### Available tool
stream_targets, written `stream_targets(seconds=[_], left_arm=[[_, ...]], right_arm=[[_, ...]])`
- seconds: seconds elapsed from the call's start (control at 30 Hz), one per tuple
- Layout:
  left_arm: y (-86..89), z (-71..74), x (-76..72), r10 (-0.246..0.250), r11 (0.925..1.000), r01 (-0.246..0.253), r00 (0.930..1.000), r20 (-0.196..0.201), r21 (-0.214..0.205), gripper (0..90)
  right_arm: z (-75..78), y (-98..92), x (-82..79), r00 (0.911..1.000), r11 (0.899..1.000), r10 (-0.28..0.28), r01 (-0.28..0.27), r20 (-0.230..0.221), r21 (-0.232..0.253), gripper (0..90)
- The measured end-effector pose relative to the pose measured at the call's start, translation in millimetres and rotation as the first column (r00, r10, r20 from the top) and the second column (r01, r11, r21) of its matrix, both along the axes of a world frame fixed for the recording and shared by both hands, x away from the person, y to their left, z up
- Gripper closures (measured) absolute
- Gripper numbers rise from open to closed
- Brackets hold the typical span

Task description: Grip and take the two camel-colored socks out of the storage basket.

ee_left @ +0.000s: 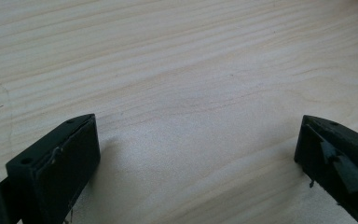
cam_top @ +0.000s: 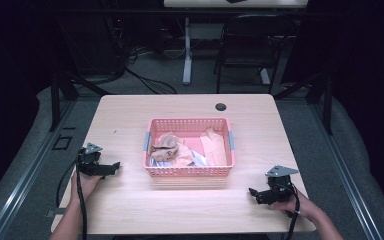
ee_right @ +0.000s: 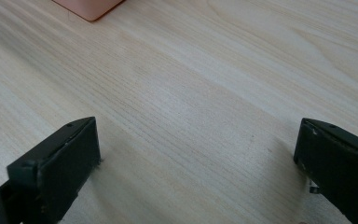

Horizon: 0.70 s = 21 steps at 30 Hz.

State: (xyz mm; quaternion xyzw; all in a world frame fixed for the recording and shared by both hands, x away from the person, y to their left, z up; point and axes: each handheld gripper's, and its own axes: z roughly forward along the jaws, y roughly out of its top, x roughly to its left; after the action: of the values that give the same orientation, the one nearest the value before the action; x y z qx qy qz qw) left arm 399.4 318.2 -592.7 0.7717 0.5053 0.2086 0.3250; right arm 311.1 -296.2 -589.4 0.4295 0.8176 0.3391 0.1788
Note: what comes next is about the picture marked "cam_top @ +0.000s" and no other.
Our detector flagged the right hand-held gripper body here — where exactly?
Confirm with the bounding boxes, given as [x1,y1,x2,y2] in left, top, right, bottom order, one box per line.
[261,165,300,205]

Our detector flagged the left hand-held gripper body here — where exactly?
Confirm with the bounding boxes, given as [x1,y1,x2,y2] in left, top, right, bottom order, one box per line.
[76,142,110,178]

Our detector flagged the person's left hand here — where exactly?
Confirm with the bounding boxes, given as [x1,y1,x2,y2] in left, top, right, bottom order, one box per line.
[69,171,103,205]

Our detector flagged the person's right hand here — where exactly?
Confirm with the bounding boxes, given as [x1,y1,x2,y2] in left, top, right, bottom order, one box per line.
[272,189,318,221]

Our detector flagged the tan crumpled cloth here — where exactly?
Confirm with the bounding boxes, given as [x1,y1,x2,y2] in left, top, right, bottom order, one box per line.
[150,132,194,168]

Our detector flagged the peach flat cloth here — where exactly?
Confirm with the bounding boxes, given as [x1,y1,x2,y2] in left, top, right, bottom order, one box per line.
[199,127,229,167]

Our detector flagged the white and blue cloth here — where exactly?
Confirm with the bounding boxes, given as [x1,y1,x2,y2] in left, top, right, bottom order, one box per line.
[148,150,210,168]

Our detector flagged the pink plastic basket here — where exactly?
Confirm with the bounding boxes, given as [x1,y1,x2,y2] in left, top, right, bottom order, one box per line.
[142,117,237,178]

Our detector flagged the black metal stand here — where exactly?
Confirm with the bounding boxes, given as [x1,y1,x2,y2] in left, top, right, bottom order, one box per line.
[48,70,112,133]
[273,70,335,136]

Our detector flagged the black metal chair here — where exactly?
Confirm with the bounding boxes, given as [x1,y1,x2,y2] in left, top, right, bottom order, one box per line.
[213,13,297,95]

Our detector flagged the white desk with metal legs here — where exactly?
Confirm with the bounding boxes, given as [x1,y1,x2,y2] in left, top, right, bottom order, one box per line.
[162,0,310,86]

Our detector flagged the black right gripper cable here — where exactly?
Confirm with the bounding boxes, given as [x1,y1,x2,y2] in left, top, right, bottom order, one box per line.
[280,184,302,240]

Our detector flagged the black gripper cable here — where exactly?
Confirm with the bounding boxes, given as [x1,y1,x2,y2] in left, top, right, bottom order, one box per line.
[280,184,302,240]
[55,155,88,240]

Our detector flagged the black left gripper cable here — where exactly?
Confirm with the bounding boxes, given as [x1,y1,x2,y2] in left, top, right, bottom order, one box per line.
[55,155,88,240]

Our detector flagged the black rectangular floor frame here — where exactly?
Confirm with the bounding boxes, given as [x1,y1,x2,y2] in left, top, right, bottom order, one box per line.
[52,134,74,151]

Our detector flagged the metal floor rail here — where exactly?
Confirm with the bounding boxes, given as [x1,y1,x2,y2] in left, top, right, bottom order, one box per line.
[0,99,78,240]
[309,99,384,240]

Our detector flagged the black floor cables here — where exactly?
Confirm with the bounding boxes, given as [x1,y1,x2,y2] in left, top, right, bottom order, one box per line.
[125,66,178,95]

